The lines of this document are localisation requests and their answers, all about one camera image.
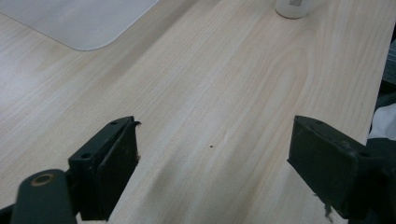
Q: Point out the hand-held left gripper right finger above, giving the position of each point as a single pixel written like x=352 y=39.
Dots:
x=327 y=161

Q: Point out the white cup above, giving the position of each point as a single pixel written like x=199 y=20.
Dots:
x=291 y=7

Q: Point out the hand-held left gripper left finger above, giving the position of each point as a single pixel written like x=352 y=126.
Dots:
x=106 y=168

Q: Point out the translucent white mat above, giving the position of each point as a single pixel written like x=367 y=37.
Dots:
x=77 y=20

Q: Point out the white cloth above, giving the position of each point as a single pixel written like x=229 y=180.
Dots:
x=383 y=121

